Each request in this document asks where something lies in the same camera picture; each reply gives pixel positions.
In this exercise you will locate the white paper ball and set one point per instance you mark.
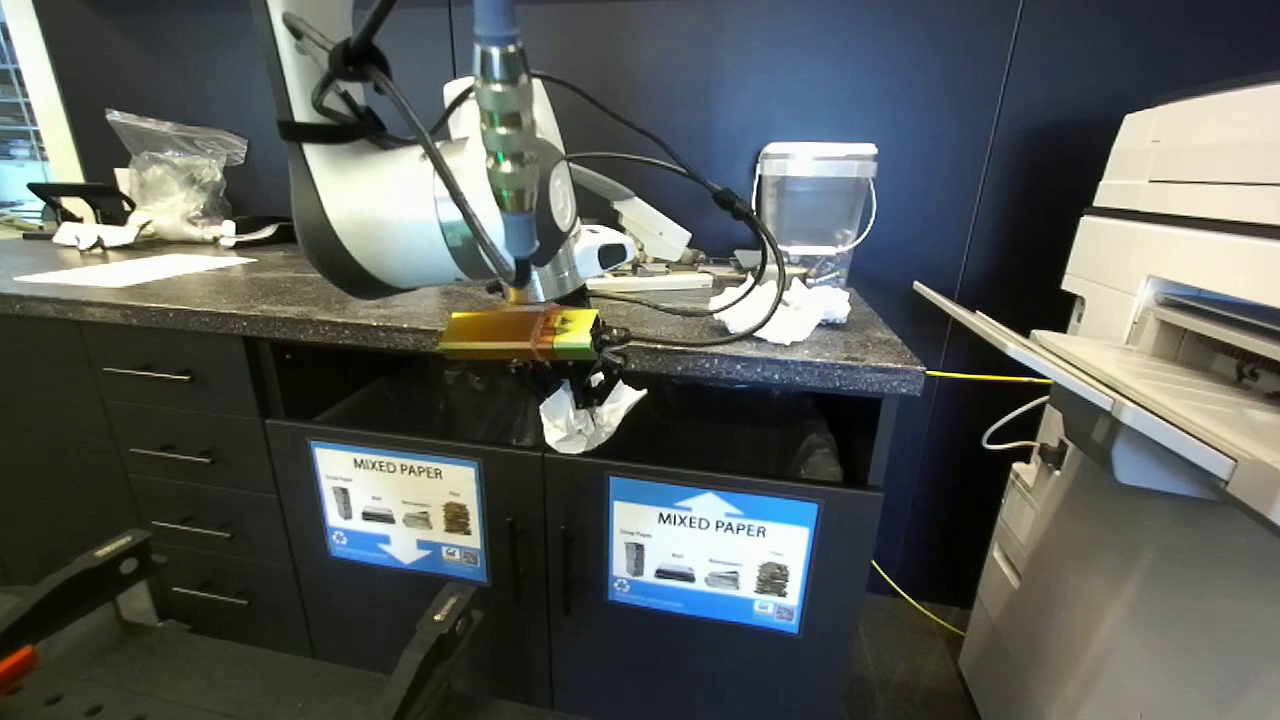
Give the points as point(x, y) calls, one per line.
point(573, 421)

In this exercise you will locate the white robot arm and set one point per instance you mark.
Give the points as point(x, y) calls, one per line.
point(380, 206)

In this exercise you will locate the right black bin door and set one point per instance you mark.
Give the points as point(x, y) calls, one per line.
point(614, 663)

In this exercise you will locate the black bin door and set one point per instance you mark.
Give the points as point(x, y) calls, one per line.
point(614, 663)
point(364, 615)

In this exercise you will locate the left black bin door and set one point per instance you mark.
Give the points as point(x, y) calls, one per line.
point(364, 615)

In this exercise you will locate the white sheet of paper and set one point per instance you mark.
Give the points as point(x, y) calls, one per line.
point(130, 274)

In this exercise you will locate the grey white stapler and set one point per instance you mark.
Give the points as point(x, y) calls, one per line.
point(642, 250)

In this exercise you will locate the right blue mixed paper sign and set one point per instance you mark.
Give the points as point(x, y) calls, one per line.
point(711, 555)

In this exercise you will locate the blue mixed paper sign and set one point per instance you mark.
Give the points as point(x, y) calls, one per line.
point(402, 509)
point(711, 555)

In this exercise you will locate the left blue mixed paper sign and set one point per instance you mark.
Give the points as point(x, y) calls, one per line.
point(402, 509)

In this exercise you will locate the black drawer cabinet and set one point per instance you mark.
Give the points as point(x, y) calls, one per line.
point(199, 466)

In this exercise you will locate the clear plastic bag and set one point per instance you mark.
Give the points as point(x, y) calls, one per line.
point(178, 176)

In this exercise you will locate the large white office printer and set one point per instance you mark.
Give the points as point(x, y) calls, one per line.
point(1133, 571)

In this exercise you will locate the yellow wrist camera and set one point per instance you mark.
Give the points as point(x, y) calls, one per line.
point(522, 333)

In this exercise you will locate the white wall outlet plate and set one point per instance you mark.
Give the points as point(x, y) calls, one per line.
point(410, 202)

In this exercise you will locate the white wall switch plate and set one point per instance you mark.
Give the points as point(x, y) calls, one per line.
point(350, 202)

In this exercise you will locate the black cart frame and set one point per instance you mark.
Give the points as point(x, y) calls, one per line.
point(84, 647)

